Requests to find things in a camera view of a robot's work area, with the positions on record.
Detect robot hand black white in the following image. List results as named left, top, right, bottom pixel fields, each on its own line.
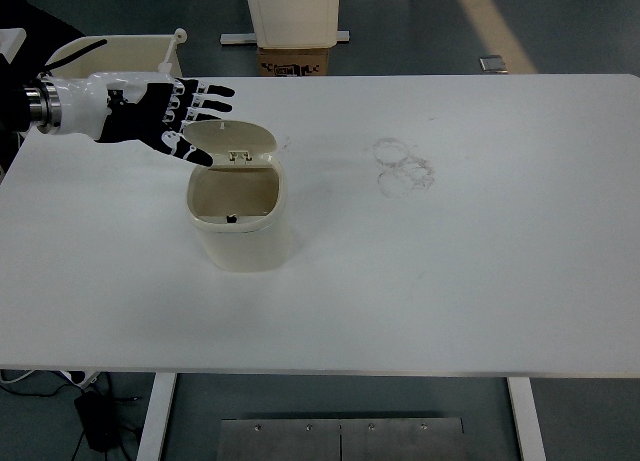
left=53, top=74, right=237, bottom=169

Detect black cable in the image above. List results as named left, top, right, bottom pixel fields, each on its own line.
left=0, top=372, right=114, bottom=398

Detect grey floor socket plate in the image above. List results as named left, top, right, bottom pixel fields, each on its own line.
left=479, top=55, right=510, bottom=75

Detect black power adapter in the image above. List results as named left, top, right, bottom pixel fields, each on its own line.
left=74, top=387, right=122, bottom=453

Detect white table leg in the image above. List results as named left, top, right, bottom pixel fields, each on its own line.
left=136, top=372, right=179, bottom=461
left=506, top=376, right=548, bottom=461

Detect silver metal floor bar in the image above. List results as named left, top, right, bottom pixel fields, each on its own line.
left=220, top=29, right=353, bottom=47

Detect grey metal plate with screws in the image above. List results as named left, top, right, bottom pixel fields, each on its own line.
left=220, top=417, right=467, bottom=461

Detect brown cardboard box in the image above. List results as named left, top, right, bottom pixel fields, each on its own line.
left=256, top=45, right=332, bottom=78

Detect white flat panel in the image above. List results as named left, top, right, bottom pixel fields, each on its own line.
left=0, top=27, right=27, bottom=62

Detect black bulky object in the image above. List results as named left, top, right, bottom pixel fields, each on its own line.
left=0, top=0, right=86, bottom=57

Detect small cream trash bin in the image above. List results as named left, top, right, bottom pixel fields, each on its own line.
left=183, top=119, right=294, bottom=273

